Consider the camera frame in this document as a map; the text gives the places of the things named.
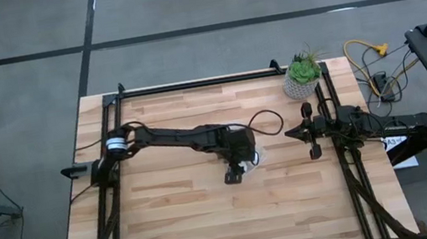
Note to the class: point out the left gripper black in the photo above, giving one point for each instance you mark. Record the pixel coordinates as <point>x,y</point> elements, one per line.
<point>234,176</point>

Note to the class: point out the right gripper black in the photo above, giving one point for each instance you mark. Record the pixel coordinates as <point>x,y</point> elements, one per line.
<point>317,129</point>

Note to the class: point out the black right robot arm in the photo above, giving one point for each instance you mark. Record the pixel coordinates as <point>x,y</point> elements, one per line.
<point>401,125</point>

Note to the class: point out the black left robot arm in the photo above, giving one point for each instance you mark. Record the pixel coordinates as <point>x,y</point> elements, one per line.
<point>182,134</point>

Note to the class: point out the clear plastic basket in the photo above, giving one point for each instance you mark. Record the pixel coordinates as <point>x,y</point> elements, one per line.
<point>261,156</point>

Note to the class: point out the succulent in white patterned pot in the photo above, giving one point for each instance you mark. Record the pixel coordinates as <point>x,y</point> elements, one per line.
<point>304,72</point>

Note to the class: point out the black power strip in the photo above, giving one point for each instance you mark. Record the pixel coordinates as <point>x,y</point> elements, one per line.
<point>382,83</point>

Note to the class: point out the white paper sheet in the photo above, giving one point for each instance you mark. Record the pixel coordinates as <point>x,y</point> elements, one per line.
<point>408,161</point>

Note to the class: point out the black frame corner bracket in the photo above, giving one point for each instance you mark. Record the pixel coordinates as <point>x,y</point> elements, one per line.
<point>274,64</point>
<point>121,88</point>

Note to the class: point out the black aluminium table frame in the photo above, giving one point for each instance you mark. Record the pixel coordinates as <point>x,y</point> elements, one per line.
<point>199,83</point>

